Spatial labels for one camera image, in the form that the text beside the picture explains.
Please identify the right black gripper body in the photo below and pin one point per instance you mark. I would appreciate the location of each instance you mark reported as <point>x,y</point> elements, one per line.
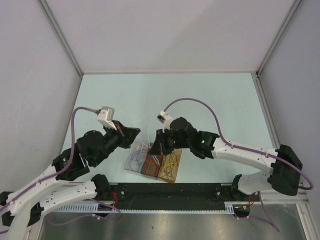
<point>167,141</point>

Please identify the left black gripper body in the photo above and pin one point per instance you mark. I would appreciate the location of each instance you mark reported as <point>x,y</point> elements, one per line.
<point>123,138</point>

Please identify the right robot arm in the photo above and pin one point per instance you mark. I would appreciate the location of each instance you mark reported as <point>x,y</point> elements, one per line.
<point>278,168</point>

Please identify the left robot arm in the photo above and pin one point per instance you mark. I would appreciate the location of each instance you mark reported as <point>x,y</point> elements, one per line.
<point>44,194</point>

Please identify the clear plastic bin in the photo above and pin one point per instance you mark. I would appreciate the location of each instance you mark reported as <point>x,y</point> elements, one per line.
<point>135,160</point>

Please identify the amber plastic bin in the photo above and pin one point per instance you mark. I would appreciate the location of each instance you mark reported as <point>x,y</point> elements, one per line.
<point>170,165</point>

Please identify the dark grey plastic bin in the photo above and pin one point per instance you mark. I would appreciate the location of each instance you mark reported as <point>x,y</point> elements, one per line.
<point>151,165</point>

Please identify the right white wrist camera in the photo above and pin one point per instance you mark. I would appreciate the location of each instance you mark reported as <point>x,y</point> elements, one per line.
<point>165,119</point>

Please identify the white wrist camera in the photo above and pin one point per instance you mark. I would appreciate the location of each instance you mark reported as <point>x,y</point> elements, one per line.
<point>165,119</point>
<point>105,117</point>

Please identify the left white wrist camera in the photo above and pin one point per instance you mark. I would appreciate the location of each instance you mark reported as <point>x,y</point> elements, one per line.
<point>105,117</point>

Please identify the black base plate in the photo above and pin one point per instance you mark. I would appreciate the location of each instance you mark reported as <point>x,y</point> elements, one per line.
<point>172,197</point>

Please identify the aluminium frame rail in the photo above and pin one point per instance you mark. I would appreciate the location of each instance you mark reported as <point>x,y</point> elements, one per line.
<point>273,197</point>

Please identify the left aluminium corner post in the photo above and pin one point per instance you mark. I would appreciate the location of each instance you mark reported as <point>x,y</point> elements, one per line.
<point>57,30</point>

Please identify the aluminium corner post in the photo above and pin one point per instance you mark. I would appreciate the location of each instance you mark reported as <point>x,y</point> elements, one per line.
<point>57,30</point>
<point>294,8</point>

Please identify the right aluminium corner post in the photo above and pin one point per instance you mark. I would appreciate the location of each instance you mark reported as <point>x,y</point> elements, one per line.
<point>294,8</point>

